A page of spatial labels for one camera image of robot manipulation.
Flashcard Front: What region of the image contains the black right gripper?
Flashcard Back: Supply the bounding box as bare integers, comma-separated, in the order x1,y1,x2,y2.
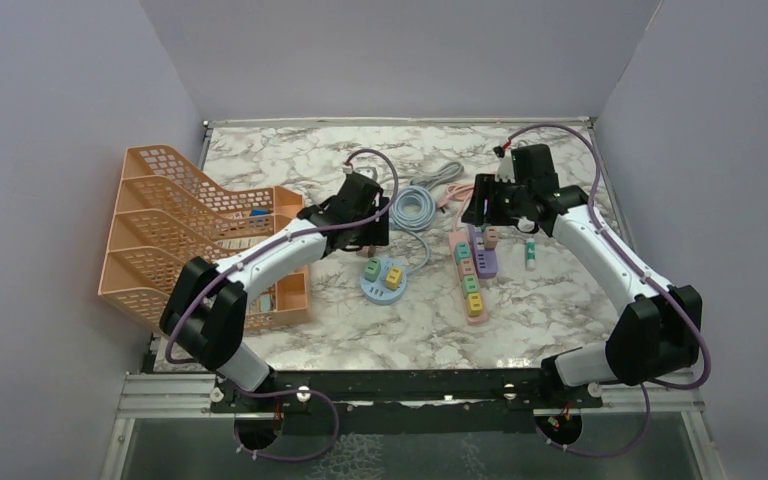
463,173,531,226

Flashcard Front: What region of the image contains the green charger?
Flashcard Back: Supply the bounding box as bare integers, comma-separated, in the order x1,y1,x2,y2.
363,258,381,282

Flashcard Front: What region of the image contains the yellow olive charger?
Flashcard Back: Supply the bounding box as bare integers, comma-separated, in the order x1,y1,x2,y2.
384,265,404,291
465,292,484,318

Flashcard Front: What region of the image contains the brown pink small charger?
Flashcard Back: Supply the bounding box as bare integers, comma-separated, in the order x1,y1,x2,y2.
356,246,377,258

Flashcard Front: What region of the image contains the pink charger adapter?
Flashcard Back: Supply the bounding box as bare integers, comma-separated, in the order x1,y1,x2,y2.
458,258,476,278

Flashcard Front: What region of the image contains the green charger adapter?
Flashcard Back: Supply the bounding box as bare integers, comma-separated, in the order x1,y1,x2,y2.
461,275,480,298

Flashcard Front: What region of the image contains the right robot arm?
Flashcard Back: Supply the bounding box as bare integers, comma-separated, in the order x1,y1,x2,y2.
461,126,712,407

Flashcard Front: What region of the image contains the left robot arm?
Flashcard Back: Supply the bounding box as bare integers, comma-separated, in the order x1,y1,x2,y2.
159,149,395,411

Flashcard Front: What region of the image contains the white green glue stick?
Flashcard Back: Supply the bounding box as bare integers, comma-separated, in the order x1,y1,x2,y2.
525,238,536,270

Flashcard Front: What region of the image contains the purple power strip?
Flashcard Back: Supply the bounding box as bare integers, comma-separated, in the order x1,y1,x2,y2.
468,225,499,279

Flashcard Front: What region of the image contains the pink power strip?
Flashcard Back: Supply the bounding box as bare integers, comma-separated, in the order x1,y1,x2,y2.
448,230,489,325

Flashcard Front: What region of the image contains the blue round power socket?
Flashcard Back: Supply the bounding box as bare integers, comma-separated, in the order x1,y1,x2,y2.
359,256,408,306

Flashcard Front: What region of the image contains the orange plastic file organizer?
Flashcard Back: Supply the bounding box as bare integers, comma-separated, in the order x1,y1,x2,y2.
98,145,303,329

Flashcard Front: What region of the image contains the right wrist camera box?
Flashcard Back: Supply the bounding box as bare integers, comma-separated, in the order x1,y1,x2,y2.
494,155,516,184

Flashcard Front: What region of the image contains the light blue coiled cable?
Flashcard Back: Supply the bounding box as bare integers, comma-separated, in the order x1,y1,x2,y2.
387,185,438,276

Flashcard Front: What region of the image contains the pink coiled cable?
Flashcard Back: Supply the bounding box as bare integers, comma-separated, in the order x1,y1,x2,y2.
436,182,478,230

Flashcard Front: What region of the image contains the grey coiled cable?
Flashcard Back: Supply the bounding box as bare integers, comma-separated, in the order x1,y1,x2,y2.
370,160,466,193

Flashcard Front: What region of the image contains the black metal base rail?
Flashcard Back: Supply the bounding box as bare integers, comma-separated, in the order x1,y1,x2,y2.
210,367,603,436

